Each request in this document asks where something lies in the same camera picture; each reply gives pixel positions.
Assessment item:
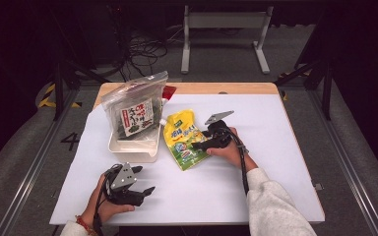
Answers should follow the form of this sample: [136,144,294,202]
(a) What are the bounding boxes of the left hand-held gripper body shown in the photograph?
[103,162,146,207]

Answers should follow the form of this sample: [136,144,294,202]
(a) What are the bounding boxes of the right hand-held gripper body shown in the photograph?
[204,110,235,152]

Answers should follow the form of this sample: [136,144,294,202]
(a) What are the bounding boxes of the white plastic container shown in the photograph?
[107,97,165,164]

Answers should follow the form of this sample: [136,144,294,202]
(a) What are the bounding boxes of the yellow green spout pouch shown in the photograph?
[159,108,211,172]

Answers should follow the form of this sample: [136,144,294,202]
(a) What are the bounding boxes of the clear bag of dried seaweed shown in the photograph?
[100,71,169,143]

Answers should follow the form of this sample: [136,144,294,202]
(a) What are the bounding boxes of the red and white snack packet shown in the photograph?
[161,85,177,101]

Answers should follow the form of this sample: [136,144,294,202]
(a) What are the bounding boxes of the person's right hand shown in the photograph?
[206,127,259,172]

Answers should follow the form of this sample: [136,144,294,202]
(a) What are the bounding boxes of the person's left hand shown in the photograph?
[80,173,136,226]

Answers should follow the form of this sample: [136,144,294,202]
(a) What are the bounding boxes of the yellow black hazard tape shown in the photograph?
[37,83,82,109]
[278,70,310,101]

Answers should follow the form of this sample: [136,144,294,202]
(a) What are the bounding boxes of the grey metal stand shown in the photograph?
[180,4,275,75]

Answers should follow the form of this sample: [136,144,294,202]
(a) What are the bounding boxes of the black tripod stand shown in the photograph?
[274,9,335,121]
[49,9,110,121]

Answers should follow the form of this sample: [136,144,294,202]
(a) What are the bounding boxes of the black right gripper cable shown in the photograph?
[224,128,251,195]

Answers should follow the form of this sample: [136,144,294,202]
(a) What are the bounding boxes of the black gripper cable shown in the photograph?
[93,164,121,236]
[224,128,251,195]

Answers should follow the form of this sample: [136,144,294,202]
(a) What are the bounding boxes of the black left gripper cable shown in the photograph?
[93,164,121,236]

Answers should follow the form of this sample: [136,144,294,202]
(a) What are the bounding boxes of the red bead bracelet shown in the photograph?
[75,214,96,236]

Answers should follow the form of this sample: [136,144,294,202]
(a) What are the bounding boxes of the metal floor rail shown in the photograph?
[308,89,378,236]
[0,88,80,236]

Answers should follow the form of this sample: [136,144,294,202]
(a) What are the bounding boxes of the black floor cables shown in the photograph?
[107,6,170,82]

